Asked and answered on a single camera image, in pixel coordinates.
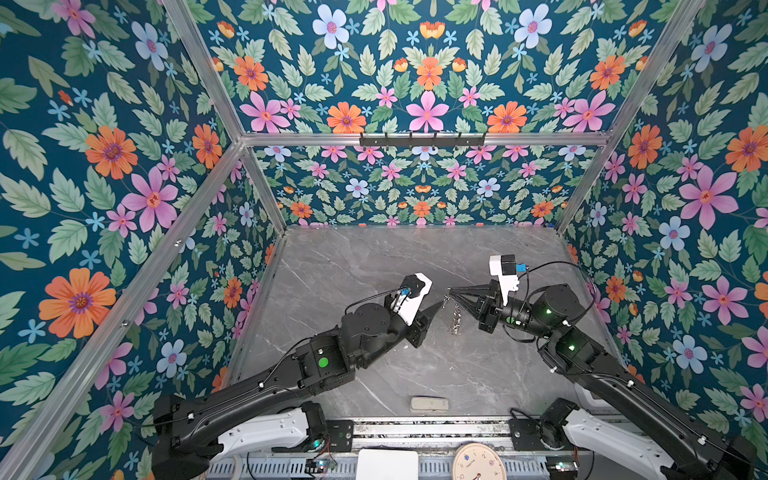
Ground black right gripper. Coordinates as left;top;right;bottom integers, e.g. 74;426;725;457
453;282;556;345

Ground small white block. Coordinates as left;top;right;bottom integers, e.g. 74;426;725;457
409;396;450;413

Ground black hook rail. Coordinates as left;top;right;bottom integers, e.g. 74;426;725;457
358;132;486;149

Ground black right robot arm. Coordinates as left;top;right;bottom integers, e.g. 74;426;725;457
447;281;757;479

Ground aluminium front rail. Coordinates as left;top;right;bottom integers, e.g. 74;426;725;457
239;416;661;454

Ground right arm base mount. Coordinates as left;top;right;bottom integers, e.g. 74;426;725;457
508;398;674;479

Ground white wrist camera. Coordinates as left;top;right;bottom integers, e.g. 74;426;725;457
388;273;433;326
489;254;528;306

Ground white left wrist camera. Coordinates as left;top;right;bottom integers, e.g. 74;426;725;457
388;273;433;326

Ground silver keys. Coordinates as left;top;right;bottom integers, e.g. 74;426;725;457
441;289;462;336

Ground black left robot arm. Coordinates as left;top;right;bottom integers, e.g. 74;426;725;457
152;303;442;479

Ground white box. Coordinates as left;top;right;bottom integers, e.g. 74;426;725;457
355;449;419;480

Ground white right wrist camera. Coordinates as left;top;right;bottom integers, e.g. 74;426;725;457
489;254;528;306

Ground round analog clock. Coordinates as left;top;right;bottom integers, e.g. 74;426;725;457
451;443;507;480

